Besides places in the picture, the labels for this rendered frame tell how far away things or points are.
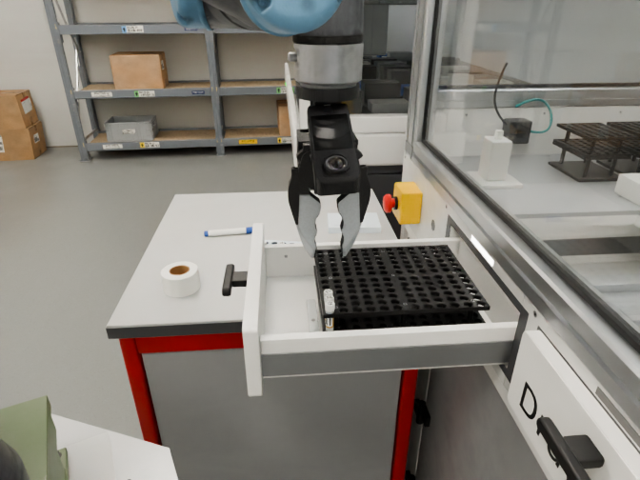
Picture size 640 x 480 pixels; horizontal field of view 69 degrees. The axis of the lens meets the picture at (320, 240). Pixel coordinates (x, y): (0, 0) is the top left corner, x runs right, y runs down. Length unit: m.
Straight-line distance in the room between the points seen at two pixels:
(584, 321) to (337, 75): 0.34
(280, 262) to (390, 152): 0.77
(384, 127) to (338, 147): 0.97
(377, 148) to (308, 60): 0.97
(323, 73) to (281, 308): 0.37
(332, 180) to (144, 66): 4.02
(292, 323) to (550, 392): 0.35
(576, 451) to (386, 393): 0.57
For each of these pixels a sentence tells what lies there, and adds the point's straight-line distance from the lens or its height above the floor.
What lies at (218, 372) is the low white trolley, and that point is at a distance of 0.95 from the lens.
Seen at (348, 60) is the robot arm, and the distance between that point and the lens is 0.51.
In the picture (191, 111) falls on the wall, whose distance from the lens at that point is 4.87.
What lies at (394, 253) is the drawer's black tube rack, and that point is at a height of 0.90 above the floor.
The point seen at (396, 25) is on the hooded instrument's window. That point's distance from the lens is 1.44.
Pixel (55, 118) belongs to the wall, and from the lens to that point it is 5.19.
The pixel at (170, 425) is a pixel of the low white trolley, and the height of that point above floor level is 0.50.
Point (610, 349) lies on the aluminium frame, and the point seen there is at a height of 0.99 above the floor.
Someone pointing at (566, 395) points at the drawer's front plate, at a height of 0.92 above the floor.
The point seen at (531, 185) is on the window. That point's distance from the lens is 0.63.
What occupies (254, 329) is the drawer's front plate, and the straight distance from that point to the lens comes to 0.55.
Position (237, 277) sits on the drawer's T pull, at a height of 0.91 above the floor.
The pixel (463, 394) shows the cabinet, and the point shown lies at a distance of 0.89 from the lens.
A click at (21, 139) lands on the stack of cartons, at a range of 4.91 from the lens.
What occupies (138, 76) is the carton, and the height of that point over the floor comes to 0.69.
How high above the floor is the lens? 1.26
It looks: 27 degrees down
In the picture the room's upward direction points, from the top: straight up
